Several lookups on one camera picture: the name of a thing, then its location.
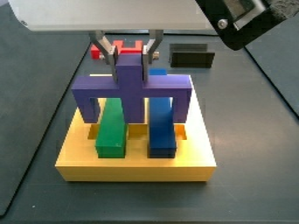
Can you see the blue block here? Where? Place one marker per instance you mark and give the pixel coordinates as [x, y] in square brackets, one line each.
[162, 145]

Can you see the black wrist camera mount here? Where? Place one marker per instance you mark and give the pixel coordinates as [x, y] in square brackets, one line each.
[242, 20]

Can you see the red comb-shaped block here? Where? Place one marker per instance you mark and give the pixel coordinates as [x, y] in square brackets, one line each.
[96, 55]

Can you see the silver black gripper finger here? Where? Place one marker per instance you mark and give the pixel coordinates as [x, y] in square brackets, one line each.
[148, 50]
[108, 50]

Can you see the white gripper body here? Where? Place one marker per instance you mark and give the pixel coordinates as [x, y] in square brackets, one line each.
[110, 15]

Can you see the yellow white base board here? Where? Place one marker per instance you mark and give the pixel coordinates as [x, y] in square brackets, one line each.
[79, 163]

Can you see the green block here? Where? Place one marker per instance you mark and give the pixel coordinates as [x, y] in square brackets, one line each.
[111, 140]

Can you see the black angle bracket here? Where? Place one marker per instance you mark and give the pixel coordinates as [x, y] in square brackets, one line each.
[191, 55]

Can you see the purple comb-shaped block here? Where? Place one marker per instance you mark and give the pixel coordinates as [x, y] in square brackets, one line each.
[131, 90]

